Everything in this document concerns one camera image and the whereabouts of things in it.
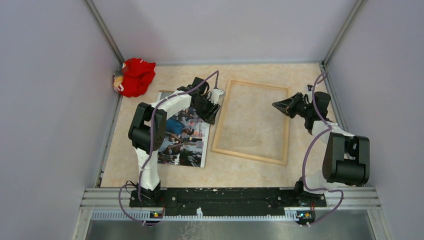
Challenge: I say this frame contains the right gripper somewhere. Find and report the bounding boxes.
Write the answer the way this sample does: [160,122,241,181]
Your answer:
[272,92,314,119]

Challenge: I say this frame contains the wooden picture frame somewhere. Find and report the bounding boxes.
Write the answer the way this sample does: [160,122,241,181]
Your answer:
[211,79,292,166]

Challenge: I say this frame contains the red cloth doll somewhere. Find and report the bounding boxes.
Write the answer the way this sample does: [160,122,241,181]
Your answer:
[112,58,156,98]

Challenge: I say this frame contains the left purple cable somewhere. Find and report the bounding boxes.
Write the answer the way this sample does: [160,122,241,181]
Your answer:
[118,70,220,227]

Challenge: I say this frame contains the printed photo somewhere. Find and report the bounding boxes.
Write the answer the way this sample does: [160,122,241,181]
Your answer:
[158,107,210,168]

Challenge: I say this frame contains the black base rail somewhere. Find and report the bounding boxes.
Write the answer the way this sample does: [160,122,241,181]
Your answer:
[129,187,327,217]

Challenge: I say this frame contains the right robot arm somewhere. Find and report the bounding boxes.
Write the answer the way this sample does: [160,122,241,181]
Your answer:
[272,91,370,186]

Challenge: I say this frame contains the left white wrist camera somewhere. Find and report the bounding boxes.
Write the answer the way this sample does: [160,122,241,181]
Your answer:
[209,88,225,104]

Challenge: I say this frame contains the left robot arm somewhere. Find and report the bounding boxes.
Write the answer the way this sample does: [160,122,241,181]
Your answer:
[128,77,225,207]

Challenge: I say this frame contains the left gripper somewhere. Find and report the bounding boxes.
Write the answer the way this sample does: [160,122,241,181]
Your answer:
[192,95,221,125]

